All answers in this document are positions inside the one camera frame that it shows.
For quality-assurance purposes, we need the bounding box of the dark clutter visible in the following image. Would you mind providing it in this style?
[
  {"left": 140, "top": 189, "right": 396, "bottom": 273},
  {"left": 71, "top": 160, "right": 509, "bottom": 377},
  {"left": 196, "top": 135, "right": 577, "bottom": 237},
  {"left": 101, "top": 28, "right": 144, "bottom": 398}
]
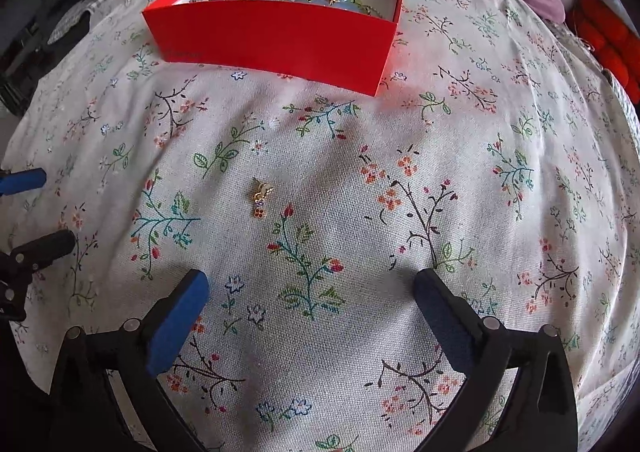
[{"left": 0, "top": 0, "right": 97, "bottom": 119}]

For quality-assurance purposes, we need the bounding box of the red jewelry box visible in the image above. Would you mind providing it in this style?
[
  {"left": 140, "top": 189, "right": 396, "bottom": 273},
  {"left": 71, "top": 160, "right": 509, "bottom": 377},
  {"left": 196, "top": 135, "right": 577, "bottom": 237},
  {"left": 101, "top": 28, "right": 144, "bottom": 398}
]
[{"left": 141, "top": 0, "right": 406, "bottom": 98}]

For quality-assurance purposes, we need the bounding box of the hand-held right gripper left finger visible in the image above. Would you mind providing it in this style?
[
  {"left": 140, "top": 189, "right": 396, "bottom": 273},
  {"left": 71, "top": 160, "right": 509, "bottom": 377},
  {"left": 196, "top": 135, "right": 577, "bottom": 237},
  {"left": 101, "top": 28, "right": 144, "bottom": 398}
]
[{"left": 49, "top": 269, "right": 210, "bottom": 452}]

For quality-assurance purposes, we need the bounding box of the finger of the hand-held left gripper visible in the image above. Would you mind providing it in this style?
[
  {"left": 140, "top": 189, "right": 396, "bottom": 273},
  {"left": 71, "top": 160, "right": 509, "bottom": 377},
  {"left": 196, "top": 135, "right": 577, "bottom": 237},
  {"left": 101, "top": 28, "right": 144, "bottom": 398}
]
[
  {"left": 0, "top": 169, "right": 48, "bottom": 195},
  {"left": 0, "top": 230, "right": 77, "bottom": 323}
]

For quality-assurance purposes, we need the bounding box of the floral bedsheet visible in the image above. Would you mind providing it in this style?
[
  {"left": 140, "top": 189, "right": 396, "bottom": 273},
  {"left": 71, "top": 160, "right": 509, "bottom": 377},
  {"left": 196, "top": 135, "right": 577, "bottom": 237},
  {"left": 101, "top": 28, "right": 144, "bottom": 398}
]
[{"left": 0, "top": 0, "right": 640, "bottom": 452}]

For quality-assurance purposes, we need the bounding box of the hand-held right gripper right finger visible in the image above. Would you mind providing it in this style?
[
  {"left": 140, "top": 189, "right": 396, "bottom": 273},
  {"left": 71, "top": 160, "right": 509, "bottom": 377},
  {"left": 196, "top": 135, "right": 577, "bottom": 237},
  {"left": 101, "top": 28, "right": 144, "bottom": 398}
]
[{"left": 412, "top": 267, "right": 582, "bottom": 452}]

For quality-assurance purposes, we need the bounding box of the orange plush toy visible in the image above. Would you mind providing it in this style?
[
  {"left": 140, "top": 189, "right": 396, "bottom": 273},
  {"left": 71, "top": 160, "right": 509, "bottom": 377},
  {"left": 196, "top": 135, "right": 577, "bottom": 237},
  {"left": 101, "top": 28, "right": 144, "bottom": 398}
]
[{"left": 569, "top": 0, "right": 640, "bottom": 101}]

